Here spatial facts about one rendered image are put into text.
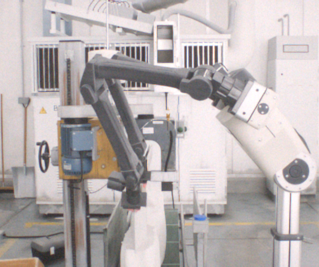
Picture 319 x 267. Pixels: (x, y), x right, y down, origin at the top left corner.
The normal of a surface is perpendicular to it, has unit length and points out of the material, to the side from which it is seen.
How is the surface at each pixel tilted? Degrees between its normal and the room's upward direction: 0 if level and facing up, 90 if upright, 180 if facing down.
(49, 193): 90
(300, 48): 90
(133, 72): 114
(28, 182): 76
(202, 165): 90
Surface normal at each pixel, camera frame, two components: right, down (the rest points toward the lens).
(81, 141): 0.40, 0.07
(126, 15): -0.16, 0.05
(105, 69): -0.15, 0.51
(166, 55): -0.03, -0.65
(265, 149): 0.34, 0.49
